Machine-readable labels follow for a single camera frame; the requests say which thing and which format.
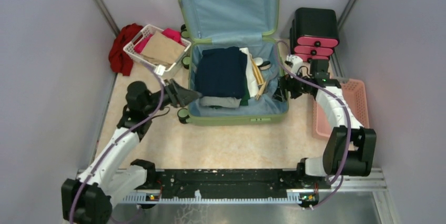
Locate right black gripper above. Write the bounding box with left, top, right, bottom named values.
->
left=272, top=68, right=313, bottom=103

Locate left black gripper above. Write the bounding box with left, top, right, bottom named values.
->
left=143, top=78, right=202, bottom=116

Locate grey garment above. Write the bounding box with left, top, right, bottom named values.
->
left=199, top=96, right=241, bottom=108

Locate navy blue garment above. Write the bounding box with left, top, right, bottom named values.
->
left=195, top=46, right=247, bottom=99

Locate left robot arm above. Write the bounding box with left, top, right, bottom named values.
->
left=61, top=79, right=202, bottom=223

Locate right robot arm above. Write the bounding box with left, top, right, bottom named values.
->
left=274, top=55, right=377, bottom=188

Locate wooden stick bundle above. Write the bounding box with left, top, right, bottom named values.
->
left=250, top=57, right=268, bottom=100

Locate round white black item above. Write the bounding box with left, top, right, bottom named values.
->
left=253, top=57, right=271, bottom=71

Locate dark green folded garment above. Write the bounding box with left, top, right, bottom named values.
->
left=240, top=82, right=250, bottom=106

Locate tan folded cloth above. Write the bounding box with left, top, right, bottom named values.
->
left=139, top=32, right=185, bottom=66

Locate white plastic basket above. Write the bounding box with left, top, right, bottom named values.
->
left=124, top=24, right=191, bottom=78

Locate pink folded cloth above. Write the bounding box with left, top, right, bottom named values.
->
left=134, top=28, right=185, bottom=53

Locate black pink drawer cabinet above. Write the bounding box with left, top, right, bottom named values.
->
left=289, top=7, right=340, bottom=62

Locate red cloth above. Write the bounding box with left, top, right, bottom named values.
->
left=108, top=23, right=143, bottom=76

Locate pink plastic basket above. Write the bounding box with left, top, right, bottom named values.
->
left=312, top=78, right=370, bottom=140

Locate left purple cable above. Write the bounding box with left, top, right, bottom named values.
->
left=68, top=63, right=165, bottom=224

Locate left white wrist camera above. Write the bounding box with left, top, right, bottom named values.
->
left=154, top=64, right=166, bottom=77

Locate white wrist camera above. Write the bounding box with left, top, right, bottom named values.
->
left=285, top=55, right=303, bottom=74
left=154, top=64, right=166, bottom=77

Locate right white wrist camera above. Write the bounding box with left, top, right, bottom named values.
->
left=285, top=55, right=303, bottom=74

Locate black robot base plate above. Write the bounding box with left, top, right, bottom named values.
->
left=155, top=169, right=330, bottom=200

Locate aluminium frame rail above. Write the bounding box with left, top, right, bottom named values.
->
left=121, top=169, right=387, bottom=207

